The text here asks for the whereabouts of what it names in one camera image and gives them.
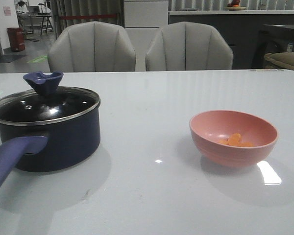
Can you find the dark grey counter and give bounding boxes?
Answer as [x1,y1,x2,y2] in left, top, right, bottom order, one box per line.
[169,10,294,69]

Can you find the pink bowl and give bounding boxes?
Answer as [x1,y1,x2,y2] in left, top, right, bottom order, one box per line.
[190,110,278,167]

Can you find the left grey upholstered chair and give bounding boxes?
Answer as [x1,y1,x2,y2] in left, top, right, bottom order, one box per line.
[48,22,136,72]

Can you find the glass lid with blue knob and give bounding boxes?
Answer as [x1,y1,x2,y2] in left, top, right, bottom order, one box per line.
[0,71,100,126]

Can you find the dark blue saucepan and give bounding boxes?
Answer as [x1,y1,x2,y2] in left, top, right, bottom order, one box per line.
[0,106,100,187]

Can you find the fruit plate on counter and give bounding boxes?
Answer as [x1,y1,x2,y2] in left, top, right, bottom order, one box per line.
[226,0,246,11]

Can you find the grey upholstered chair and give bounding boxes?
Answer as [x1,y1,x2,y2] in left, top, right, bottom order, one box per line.
[145,22,234,71]
[48,22,136,72]

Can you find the right grey upholstered chair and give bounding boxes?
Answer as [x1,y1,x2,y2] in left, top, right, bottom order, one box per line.
[145,22,234,71]

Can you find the dark side table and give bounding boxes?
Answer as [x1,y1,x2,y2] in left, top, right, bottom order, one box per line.
[251,24,294,69]

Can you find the beige cushion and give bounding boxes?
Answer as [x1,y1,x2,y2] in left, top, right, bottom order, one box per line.
[264,52,294,71]

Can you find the red trash bin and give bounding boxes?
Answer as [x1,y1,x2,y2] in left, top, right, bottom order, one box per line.
[7,27,25,52]

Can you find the white cabinet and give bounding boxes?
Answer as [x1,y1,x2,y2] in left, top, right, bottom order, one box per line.
[123,0,169,71]

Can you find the orange ham slices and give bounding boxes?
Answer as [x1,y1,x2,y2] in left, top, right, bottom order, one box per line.
[219,133,254,147]

